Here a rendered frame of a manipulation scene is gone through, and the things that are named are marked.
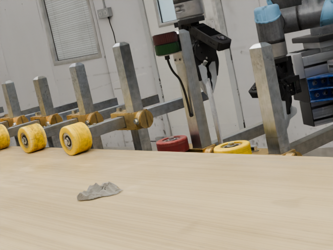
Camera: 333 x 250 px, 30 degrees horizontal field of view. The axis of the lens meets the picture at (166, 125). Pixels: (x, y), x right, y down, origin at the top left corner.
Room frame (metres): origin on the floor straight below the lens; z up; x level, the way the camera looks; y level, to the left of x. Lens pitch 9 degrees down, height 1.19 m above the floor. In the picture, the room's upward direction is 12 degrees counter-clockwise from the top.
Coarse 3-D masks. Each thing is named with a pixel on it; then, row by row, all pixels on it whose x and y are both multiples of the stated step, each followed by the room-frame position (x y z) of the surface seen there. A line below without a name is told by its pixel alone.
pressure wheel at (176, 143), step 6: (168, 138) 1.53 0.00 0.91; (174, 138) 1.54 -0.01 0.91; (180, 138) 1.51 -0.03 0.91; (186, 138) 1.52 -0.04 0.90; (156, 144) 1.53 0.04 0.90; (162, 144) 1.50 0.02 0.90; (168, 144) 1.50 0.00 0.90; (174, 144) 1.50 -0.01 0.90; (180, 144) 1.50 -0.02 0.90; (186, 144) 1.51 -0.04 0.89; (162, 150) 1.51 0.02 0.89; (168, 150) 1.50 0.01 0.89; (174, 150) 1.50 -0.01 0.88; (180, 150) 1.50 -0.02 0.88; (186, 150) 1.51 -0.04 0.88
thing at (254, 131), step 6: (252, 126) 1.71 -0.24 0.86; (258, 126) 1.71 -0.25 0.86; (234, 132) 1.68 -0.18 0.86; (240, 132) 1.67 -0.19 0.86; (246, 132) 1.68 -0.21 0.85; (252, 132) 1.70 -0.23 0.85; (258, 132) 1.71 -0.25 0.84; (264, 132) 1.72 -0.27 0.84; (222, 138) 1.64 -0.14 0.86; (228, 138) 1.64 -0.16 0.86; (234, 138) 1.65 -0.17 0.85; (240, 138) 1.66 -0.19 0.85; (246, 138) 1.68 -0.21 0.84; (252, 138) 1.69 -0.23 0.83; (216, 144) 1.61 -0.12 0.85
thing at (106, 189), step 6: (90, 186) 1.15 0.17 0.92; (96, 186) 1.15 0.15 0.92; (102, 186) 1.15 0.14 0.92; (108, 186) 1.14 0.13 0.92; (114, 186) 1.14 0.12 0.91; (84, 192) 1.14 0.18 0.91; (90, 192) 1.14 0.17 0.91; (96, 192) 1.13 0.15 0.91; (102, 192) 1.13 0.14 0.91; (108, 192) 1.13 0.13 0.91; (114, 192) 1.13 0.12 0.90; (78, 198) 1.13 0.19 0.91; (84, 198) 1.13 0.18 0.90; (90, 198) 1.12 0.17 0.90
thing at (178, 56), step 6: (174, 42) 1.49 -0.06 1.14; (168, 54) 1.49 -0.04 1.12; (174, 54) 1.54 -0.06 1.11; (180, 54) 1.52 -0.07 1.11; (168, 60) 1.51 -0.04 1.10; (174, 60) 1.54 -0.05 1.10; (180, 60) 1.52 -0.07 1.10; (174, 72) 1.51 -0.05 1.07; (186, 96) 1.52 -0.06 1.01; (186, 102) 1.52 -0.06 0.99; (192, 114) 1.52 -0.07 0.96
